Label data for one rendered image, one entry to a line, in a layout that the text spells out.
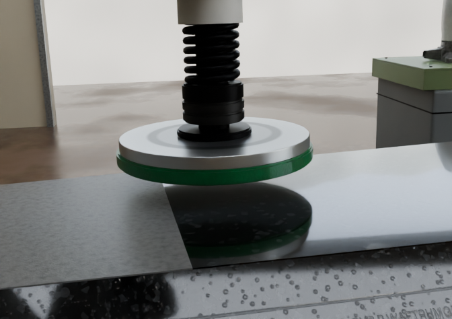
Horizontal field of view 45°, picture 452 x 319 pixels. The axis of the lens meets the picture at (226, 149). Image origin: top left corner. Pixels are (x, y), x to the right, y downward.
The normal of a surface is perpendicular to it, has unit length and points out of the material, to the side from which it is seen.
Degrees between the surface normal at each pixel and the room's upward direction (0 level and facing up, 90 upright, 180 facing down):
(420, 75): 90
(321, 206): 0
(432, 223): 0
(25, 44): 90
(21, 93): 90
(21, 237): 0
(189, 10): 90
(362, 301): 45
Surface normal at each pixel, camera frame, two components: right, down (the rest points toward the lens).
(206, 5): -0.04, 0.24
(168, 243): -0.03, -0.97
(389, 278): 0.10, -0.53
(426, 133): -0.99, 0.05
